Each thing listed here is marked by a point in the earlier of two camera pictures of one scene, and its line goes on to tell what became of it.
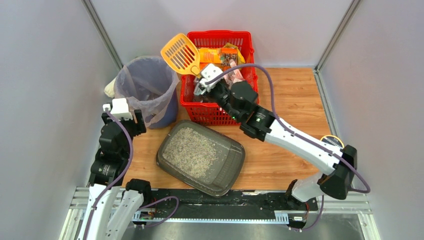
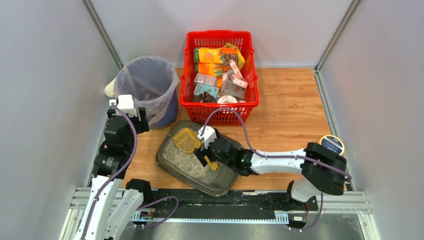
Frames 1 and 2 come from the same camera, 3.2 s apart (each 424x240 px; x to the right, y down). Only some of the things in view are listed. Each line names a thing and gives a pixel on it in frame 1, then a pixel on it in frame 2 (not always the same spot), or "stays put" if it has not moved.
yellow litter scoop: x=181 y=55 -> x=188 y=140
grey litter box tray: x=204 y=160 stays put
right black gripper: x=205 y=91 -> x=208 y=151
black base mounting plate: x=171 y=205 stays put
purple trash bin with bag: x=147 y=84 stays put
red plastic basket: x=204 y=113 stays put
